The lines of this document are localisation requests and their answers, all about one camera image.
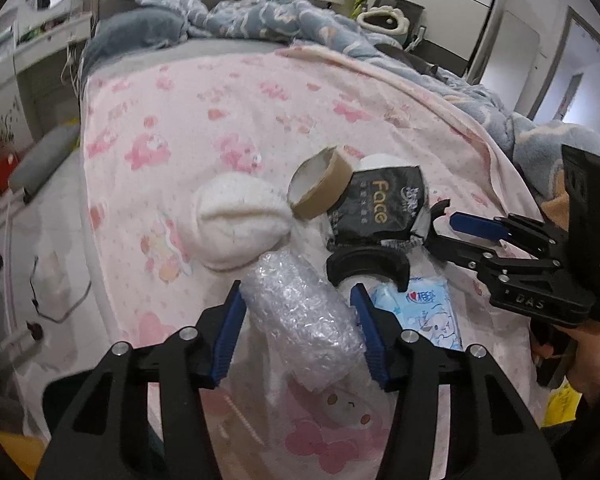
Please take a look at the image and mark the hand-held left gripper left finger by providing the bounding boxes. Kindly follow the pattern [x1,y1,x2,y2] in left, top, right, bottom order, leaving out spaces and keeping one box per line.
[35,280,248,480]

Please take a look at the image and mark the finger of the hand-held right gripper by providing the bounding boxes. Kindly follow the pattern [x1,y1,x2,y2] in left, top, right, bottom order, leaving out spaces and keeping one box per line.
[449,211,566,256]
[424,199,506,273]

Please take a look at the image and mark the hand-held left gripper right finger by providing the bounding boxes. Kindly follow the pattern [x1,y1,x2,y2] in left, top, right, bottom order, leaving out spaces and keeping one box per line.
[349,282,563,480]

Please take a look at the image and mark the clear bubble wrap roll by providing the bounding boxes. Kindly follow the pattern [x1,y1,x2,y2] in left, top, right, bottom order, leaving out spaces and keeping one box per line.
[240,250,368,393]

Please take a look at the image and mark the black tissue packet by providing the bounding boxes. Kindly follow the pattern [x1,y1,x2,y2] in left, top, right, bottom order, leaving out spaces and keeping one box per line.
[325,165,433,251]

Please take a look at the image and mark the white fluffy sock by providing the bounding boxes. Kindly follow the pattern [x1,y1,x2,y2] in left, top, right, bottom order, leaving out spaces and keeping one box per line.
[190,172,293,271]

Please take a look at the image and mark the blue and white tissue packet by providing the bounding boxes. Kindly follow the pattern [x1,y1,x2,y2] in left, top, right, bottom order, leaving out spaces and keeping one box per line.
[370,277,463,351]

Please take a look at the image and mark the black curved plastic piece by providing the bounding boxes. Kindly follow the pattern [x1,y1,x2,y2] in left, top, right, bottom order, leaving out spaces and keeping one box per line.
[326,247,412,288]

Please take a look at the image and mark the white round object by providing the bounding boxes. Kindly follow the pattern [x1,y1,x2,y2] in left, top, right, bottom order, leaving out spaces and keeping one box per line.
[357,152,408,173]

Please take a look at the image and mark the brown tape roll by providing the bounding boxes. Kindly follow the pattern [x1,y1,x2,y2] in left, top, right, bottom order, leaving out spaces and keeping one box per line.
[286,146,353,221]

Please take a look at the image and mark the yellow sheet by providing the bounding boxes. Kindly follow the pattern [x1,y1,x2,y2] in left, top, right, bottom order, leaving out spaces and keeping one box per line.
[545,380,583,428]

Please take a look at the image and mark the black chair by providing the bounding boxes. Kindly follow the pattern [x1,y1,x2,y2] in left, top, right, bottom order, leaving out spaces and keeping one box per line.
[365,0,426,51]

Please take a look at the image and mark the pink printed blanket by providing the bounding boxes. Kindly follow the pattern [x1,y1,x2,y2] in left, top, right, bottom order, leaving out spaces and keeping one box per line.
[77,42,551,480]

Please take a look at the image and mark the grey padded stool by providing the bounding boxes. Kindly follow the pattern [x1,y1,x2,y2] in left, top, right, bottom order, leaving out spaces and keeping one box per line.
[7,122,81,191]

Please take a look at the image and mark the red box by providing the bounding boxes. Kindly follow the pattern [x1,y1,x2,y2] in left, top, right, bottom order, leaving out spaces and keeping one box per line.
[0,155,21,193]

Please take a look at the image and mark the blue-grey printed duvet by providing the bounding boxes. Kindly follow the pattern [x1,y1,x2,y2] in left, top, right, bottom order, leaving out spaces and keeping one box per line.
[115,0,600,196]

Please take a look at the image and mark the grey bed sheet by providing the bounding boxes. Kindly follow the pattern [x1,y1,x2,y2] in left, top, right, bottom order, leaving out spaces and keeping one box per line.
[80,35,301,91]

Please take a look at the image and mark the grey-blue pillow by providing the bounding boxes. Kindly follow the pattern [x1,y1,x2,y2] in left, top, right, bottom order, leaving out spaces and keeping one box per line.
[82,9,188,68]

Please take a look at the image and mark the white vanity desk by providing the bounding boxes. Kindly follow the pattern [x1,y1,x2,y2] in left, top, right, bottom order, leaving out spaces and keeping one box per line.
[0,10,93,151]

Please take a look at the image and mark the white door frame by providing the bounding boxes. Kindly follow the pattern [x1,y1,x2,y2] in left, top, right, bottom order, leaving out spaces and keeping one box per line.
[550,5,600,126]

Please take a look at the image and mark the black cable with plug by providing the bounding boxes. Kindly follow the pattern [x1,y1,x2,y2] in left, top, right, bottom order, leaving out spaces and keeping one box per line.
[27,255,93,338]

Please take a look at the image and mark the cream plush ring cushion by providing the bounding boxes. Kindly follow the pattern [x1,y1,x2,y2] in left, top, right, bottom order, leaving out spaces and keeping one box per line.
[356,6,408,36]

